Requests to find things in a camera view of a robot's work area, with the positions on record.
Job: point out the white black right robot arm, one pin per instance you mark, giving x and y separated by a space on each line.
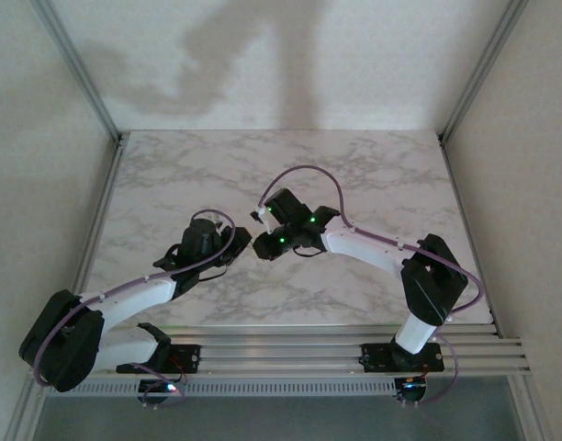
368 248

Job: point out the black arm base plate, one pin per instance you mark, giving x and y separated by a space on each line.
189 358
375 358

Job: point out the wide aluminium base rail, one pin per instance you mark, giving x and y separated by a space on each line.
281 349

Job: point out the black controller board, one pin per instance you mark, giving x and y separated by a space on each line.
412 390
159 389

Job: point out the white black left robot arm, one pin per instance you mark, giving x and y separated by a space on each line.
138 305

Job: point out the narrow aluminium table rail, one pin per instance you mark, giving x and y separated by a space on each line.
98 229

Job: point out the aluminium frame post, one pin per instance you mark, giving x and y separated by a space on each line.
80 69
482 69
533 413
26 413

